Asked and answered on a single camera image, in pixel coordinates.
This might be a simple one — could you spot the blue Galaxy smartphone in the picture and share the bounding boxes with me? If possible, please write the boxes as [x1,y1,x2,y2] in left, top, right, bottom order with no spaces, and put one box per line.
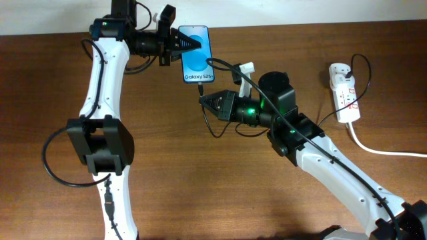
[178,25,215,83]

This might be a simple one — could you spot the black USB charging cable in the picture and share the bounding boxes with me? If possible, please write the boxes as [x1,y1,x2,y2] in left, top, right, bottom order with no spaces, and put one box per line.
[197,53,373,139]

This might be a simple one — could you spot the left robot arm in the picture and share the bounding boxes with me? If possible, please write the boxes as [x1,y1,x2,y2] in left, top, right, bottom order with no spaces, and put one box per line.
[67,1,201,239]

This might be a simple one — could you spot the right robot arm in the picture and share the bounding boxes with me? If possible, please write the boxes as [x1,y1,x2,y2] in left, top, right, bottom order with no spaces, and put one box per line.
[199,71,426,239]

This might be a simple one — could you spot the white charger adapter plug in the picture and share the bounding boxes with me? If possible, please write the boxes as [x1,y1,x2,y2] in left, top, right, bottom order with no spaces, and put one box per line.
[329,63,355,87]

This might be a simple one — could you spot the white power strip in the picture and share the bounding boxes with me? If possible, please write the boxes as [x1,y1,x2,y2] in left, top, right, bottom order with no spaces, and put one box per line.
[330,74,360,123]

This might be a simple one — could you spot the black right camera cable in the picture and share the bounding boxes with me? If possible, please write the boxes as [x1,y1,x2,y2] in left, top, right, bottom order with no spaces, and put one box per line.
[205,57,404,240]

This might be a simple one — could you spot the black camera cable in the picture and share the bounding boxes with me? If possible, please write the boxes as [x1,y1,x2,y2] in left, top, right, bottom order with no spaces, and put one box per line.
[41,1,158,240]
[205,57,404,240]

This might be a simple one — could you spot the white power strip cord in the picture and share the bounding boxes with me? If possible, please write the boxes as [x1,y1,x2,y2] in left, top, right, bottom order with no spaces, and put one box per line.
[348,121,427,159]

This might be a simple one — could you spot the black left camera cable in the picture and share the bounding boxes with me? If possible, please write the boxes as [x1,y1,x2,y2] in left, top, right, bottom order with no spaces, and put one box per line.
[41,1,158,240]

